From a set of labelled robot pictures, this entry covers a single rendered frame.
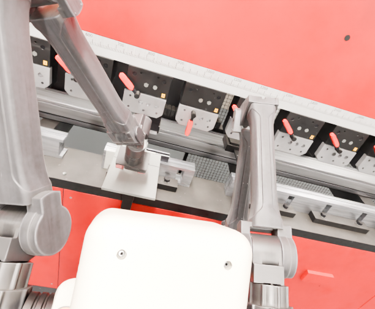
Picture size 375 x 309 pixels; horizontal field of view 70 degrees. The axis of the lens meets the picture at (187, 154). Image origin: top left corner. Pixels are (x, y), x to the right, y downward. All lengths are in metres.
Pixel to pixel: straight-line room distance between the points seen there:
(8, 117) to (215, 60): 0.67
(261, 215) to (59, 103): 1.10
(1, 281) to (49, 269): 1.15
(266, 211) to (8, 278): 0.44
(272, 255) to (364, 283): 1.33
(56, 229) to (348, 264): 1.43
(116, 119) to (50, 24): 0.25
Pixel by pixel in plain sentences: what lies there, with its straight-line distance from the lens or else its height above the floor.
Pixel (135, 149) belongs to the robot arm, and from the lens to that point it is 0.79.
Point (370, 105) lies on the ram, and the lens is 1.20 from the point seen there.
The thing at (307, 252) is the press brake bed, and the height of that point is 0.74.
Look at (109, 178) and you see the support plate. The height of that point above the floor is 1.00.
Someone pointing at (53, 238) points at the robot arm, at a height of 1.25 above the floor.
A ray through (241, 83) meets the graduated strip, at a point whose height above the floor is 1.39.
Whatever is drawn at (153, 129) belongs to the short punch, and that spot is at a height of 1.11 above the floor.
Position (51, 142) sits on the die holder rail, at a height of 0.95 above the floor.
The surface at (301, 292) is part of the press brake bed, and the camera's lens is 1.78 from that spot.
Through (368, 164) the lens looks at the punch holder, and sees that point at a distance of 1.36.
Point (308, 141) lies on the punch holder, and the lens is 1.17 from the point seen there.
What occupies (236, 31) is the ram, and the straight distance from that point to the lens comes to 0.94.
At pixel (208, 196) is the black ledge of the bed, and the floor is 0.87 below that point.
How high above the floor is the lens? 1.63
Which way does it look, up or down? 32 degrees down
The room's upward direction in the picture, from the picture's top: 20 degrees clockwise
